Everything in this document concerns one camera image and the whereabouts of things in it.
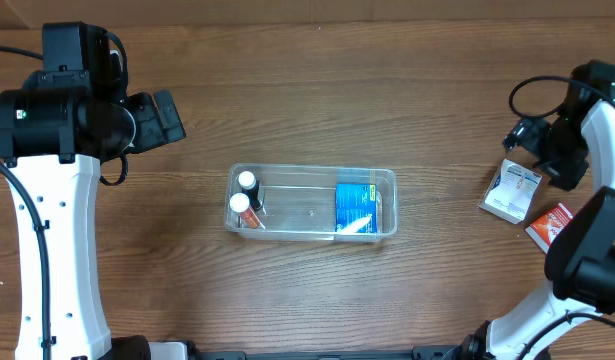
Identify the orange bottle white cap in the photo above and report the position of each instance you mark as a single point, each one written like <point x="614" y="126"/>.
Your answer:
<point x="240" y="204"/>

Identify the dark bottle white cap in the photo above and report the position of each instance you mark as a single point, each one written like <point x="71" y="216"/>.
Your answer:
<point x="251" y="187"/>

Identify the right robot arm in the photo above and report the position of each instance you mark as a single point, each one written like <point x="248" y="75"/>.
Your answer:
<point x="580" y="260"/>

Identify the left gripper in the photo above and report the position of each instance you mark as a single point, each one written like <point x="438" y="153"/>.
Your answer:
<point x="150" y="125"/>

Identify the white packet box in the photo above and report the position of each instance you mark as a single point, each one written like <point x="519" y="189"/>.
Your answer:
<point x="510" y="193"/>

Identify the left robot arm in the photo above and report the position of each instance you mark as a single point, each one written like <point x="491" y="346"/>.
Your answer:
<point x="56" y="132"/>

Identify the clear plastic container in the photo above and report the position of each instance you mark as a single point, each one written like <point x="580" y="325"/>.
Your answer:
<point x="299" y="202"/>

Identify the red packet box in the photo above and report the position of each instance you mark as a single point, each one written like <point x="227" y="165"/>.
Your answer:
<point x="544" y="230"/>

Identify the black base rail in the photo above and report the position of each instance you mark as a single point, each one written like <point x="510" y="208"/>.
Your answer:
<point x="312" y="354"/>

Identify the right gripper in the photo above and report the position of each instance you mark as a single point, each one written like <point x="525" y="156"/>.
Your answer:
<point x="529" y="135"/>

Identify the blue packet box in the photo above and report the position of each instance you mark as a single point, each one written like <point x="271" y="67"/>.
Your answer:
<point x="356" y="208"/>

